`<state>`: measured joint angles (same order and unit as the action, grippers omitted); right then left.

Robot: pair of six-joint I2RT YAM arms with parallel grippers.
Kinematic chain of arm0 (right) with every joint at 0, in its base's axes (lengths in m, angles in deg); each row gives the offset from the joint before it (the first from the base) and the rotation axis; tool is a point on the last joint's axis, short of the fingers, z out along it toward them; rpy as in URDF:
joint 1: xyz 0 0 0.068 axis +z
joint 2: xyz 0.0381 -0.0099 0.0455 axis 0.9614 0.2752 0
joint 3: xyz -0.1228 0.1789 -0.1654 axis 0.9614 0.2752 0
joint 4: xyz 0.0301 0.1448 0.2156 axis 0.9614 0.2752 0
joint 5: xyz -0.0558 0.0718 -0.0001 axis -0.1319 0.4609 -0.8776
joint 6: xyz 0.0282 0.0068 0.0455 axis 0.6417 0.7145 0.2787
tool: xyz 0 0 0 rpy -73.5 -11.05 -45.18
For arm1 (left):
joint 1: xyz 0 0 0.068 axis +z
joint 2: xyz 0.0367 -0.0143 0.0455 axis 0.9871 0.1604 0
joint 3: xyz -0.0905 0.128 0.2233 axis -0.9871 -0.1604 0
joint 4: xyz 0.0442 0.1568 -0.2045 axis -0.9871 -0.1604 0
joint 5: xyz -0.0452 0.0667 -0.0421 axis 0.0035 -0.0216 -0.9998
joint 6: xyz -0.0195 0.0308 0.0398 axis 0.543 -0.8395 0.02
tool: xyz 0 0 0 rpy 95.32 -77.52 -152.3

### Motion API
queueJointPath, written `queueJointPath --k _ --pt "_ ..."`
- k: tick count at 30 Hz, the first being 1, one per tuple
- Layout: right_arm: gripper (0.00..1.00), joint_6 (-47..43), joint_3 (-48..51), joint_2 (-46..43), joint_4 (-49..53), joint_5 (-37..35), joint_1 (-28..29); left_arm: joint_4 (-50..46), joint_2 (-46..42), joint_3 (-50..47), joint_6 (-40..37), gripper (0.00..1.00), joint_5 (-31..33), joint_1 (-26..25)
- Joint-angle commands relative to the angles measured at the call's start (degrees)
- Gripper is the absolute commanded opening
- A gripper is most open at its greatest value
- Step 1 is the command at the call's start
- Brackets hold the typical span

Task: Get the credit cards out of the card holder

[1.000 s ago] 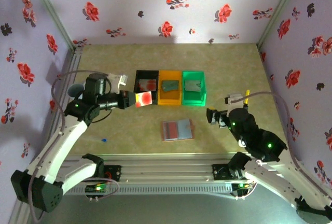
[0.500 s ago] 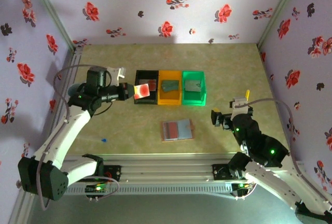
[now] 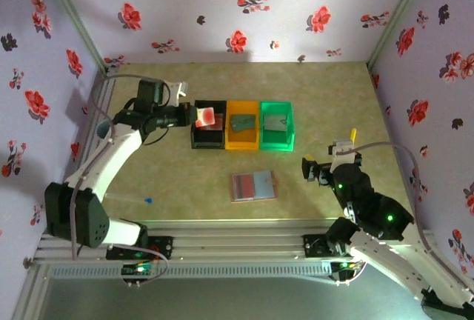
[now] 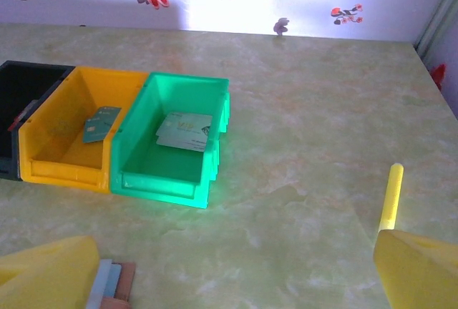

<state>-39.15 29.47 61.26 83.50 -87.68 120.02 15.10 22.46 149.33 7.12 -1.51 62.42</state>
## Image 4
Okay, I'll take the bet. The pink card holder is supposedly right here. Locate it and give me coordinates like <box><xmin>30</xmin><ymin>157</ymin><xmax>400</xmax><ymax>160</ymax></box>
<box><xmin>85</xmin><ymin>258</ymin><xmax>137</xmax><ymax>309</ymax></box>

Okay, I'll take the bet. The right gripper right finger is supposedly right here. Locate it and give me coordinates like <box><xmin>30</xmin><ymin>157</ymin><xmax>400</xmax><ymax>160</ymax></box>
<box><xmin>373</xmin><ymin>229</ymin><xmax>458</xmax><ymax>309</ymax></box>

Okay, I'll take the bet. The black plastic bin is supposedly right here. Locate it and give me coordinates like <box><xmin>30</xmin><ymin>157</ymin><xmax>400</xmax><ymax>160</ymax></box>
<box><xmin>0</xmin><ymin>60</ymin><xmax>76</xmax><ymax>182</ymax></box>

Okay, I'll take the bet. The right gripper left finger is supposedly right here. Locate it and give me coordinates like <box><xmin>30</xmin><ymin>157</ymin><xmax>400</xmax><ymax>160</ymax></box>
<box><xmin>0</xmin><ymin>235</ymin><xmax>100</xmax><ymax>309</ymax></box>

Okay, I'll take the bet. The orange plastic bin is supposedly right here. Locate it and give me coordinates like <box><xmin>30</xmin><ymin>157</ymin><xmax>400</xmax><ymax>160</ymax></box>
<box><xmin>17</xmin><ymin>67</ymin><xmax>150</xmax><ymax>195</ymax></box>

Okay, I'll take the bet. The green plastic bin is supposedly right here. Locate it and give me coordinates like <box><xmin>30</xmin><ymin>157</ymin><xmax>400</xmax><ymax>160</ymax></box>
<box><xmin>109</xmin><ymin>72</ymin><xmax>231</xmax><ymax>210</ymax></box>

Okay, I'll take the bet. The red flower credit card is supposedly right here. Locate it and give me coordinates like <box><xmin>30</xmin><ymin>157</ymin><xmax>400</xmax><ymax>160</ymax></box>
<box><xmin>6</xmin><ymin>98</ymin><xmax>39</xmax><ymax>133</ymax></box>

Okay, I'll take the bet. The yellow marker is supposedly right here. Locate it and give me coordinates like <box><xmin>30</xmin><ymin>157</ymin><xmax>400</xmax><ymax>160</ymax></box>
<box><xmin>378</xmin><ymin>162</ymin><xmax>404</xmax><ymax>233</ymax></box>

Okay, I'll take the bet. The aluminium corner post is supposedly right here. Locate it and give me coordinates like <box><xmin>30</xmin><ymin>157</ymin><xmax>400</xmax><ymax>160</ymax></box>
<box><xmin>414</xmin><ymin>0</ymin><xmax>458</xmax><ymax>63</ymax></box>

